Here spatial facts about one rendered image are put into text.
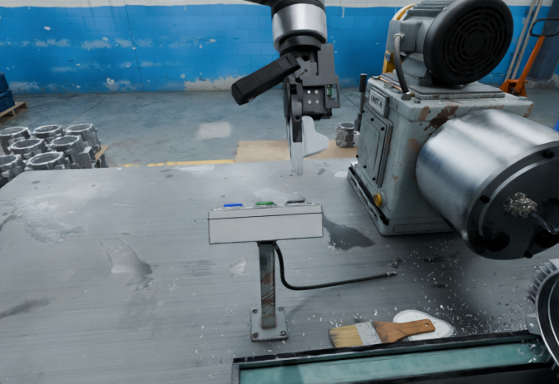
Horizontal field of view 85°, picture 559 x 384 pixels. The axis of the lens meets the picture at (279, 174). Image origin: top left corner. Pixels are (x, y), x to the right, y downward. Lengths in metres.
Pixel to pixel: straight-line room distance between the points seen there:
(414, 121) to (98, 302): 0.78
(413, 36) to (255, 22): 4.90
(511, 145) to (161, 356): 0.69
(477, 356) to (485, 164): 0.29
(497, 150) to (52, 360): 0.84
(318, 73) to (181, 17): 5.31
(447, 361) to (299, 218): 0.28
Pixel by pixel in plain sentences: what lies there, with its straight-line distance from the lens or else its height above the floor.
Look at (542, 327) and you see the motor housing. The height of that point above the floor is 0.96.
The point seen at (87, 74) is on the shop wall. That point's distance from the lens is 6.40.
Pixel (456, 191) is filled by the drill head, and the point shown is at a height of 1.06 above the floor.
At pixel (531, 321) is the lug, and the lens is 0.59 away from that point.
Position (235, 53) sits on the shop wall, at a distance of 5.73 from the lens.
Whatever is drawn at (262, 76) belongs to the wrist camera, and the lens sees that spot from 0.49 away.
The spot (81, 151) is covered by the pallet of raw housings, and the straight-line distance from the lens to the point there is 2.49.
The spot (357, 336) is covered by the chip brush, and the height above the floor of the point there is 0.81.
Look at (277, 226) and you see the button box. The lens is 0.46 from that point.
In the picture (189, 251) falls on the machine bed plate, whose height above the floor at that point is 0.80.
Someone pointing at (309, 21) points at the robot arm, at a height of 1.32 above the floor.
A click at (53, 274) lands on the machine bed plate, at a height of 0.80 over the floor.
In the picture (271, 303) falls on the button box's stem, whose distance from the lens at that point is 0.60.
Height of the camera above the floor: 1.34
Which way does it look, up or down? 29 degrees down
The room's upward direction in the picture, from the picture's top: straight up
